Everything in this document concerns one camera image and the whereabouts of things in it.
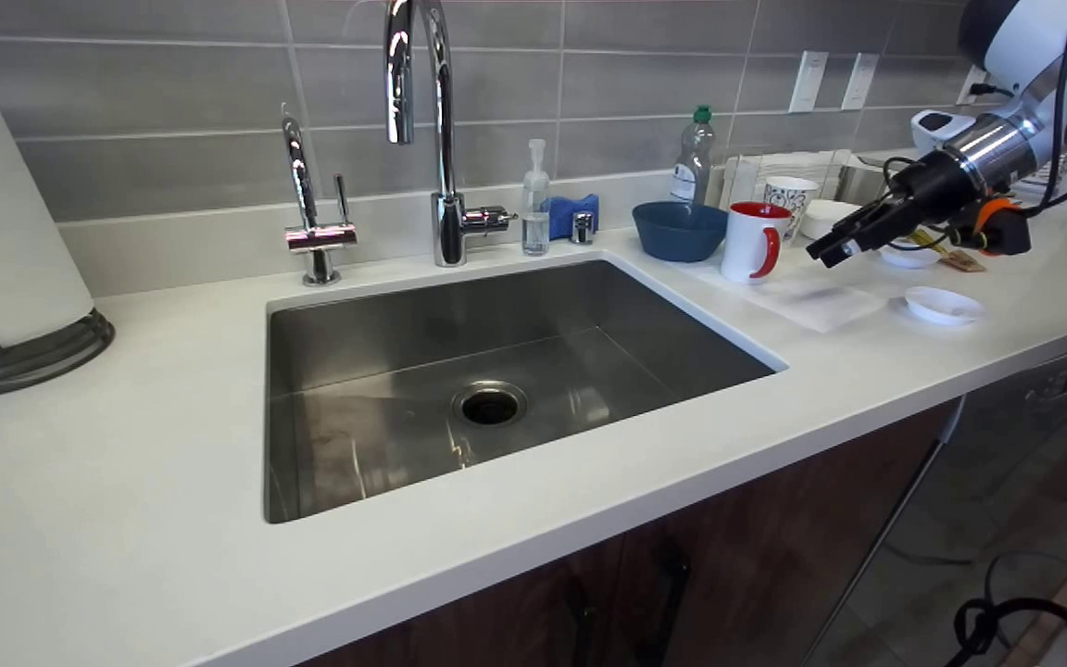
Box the white bowl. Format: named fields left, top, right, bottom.
left=802, top=195, right=867, bottom=244

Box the black floor cable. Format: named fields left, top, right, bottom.
left=947, top=591, right=1067, bottom=667

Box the clear soap dispenser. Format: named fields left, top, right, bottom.
left=518, top=132, right=556, bottom=259

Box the brown paper packet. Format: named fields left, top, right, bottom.
left=936, top=244, right=988, bottom=278

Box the dark dishwasher front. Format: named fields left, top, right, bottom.
left=804, top=328, right=1067, bottom=667

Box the white plastic container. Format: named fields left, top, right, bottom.
left=717, top=144, right=867, bottom=211

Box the white mug red handle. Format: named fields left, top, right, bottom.
left=719, top=200, right=798, bottom=290

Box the stainless steel sink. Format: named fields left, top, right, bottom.
left=263, top=252, right=791, bottom=527

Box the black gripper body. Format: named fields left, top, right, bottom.
left=851, top=149, right=992, bottom=252

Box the tall chrome faucet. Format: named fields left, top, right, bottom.
left=381, top=0, right=518, bottom=272

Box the wrist camera orange connector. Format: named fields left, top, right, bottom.
left=946, top=192, right=1038, bottom=259

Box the blue sponge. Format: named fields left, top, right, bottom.
left=544, top=188, right=604, bottom=248

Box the blue bowl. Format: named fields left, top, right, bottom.
left=630, top=200, right=735, bottom=268

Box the clear bottle green cap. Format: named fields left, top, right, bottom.
left=666, top=105, right=721, bottom=216

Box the brown wooden cabinet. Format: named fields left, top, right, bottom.
left=309, top=401, right=962, bottom=667

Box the small chrome tap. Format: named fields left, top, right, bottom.
left=277, top=113, right=365, bottom=290

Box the black towel roll holder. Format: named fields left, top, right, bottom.
left=0, top=255, right=118, bottom=402

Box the white wall outlet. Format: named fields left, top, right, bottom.
left=839, top=49, right=886, bottom=113
left=786, top=49, right=833, bottom=113

